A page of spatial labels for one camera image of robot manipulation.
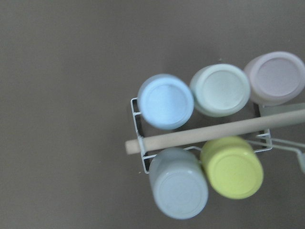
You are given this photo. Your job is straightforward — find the cream white cup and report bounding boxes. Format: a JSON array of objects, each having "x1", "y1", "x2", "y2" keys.
[{"x1": 190, "y1": 64, "x2": 251, "y2": 117}]

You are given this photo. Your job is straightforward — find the pale grey-blue cup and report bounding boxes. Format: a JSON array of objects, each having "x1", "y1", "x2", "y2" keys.
[{"x1": 149, "y1": 147, "x2": 209, "y2": 219}]

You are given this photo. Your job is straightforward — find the light blue cup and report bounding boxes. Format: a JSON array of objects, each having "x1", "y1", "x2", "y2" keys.
[{"x1": 137, "y1": 73, "x2": 194, "y2": 130}]

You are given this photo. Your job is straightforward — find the pink cup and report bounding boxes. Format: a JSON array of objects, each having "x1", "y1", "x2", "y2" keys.
[{"x1": 244, "y1": 52, "x2": 305, "y2": 106}]

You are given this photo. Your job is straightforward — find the white wire cup rack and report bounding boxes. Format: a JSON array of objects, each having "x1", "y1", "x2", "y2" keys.
[{"x1": 125, "y1": 98, "x2": 305, "y2": 174}]

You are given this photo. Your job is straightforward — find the yellow cup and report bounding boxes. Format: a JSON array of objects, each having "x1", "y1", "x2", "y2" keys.
[{"x1": 200, "y1": 136, "x2": 264, "y2": 199}]

